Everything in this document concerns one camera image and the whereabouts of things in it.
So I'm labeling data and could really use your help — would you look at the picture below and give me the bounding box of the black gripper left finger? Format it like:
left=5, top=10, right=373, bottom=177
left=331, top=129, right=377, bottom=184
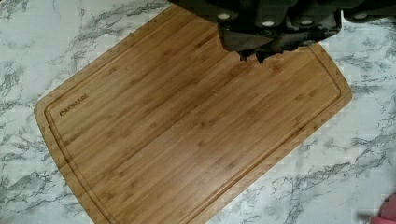
left=218, top=25, right=275, bottom=61

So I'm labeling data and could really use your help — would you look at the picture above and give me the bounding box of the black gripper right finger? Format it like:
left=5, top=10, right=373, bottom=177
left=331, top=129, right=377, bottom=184
left=255, top=21, right=342, bottom=63

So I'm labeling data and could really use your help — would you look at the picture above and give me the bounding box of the bamboo cutting board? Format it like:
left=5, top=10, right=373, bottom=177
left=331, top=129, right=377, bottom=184
left=35, top=6, right=352, bottom=224

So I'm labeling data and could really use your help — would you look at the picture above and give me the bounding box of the pink object at corner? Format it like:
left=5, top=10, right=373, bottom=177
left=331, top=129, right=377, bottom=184
left=371, top=194, right=396, bottom=224

